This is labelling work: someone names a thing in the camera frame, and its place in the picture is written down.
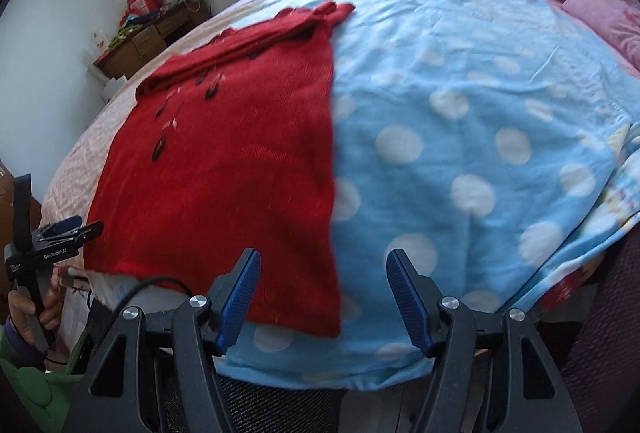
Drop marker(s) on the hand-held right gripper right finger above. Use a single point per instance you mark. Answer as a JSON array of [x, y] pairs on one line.
[[407, 303]]

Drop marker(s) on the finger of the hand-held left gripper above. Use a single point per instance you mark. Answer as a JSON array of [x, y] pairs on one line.
[[87, 232], [67, 223]]

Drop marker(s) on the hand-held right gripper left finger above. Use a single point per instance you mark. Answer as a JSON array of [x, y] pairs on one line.
[[241, 298]]

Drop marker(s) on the red knitted sweater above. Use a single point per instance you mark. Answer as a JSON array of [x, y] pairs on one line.
[[225, 188]]

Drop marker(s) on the person's left forearm green sleeve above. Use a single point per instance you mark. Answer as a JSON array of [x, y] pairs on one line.
[[30, 393]]

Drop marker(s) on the person's left hand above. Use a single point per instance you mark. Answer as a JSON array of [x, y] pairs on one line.
[[20, 313]]

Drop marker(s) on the brown wooden door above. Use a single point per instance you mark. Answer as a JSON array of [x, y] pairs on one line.
[[5, 175]]

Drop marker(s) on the dark mesh chair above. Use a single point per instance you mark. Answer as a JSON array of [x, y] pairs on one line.
[[600, 338]]

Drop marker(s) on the green cloth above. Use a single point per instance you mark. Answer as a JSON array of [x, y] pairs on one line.
[[125, 35]]

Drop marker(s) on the wooden desk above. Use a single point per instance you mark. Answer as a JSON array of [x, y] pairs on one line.
[[150, 40]]

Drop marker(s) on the blue polka dot blanket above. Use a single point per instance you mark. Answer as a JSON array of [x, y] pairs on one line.
[[475, 88]]

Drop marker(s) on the red bag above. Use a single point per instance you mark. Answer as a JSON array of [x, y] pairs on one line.
[[142, 3]]

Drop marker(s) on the colourful printed quilt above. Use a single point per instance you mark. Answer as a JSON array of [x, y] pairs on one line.
[[620, 208]]

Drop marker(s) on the pink blanket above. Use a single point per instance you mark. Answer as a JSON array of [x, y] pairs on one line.
[[605, 20]]

